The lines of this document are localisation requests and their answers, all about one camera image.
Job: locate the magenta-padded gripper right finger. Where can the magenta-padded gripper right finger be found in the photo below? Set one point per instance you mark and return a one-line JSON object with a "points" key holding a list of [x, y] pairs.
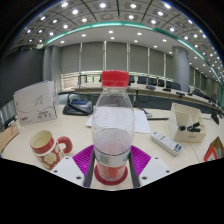
{"points": [[151, 170]]}

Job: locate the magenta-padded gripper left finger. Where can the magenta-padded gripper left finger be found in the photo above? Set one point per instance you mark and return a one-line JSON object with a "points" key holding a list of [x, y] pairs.
{"points": [[71, 170]]}

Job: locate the clear red-capped water bottle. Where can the clear red-capped water bottle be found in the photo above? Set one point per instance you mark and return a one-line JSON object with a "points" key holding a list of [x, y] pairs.
{"points": [[112, 133]]}

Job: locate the white remote control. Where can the white remote control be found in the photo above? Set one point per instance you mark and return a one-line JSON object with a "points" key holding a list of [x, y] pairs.
{"points": [[166, 142]]}

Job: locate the red floral ceramic mug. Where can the red floral ceramic mug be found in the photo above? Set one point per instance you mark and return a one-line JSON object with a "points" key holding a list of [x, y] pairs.
{"points": [[46, 150]]}

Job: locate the black binder clips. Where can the black binder clips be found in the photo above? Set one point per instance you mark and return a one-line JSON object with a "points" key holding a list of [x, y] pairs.
{"points": [[191, 127]]}

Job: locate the black desk phone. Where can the black desk phone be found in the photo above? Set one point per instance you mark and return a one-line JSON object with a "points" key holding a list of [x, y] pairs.
{"points": [[78, 107]]}

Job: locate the beige desk organizer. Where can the beige desk organizer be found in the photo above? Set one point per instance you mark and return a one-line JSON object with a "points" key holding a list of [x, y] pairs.
{"points": [[186, 115]]}

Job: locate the open cardboard box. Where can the open cardboard box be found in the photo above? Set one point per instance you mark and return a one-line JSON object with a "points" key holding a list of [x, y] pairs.
{"points": [[215, 151]]}

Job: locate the brown cardboard sheet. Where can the brown cardboard sheet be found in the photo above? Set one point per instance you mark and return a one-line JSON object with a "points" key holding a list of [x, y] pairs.
{"points": [[8, 136]]}

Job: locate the white copy paper box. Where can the white copy paper box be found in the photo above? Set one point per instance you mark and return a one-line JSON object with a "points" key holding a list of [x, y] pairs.
{"points": [[35, 103]]}

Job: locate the small black device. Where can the small black device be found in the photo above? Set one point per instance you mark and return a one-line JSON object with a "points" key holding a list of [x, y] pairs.
{"points": [[9, 121]]}

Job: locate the black handheld device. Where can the black handheld device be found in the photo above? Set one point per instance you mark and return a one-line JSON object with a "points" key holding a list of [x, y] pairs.
{"points": [[215, 117]]}

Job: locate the ceiling lights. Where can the ceiling lights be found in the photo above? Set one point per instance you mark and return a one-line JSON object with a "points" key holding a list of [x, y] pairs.
{"points": [[102, 5]]}

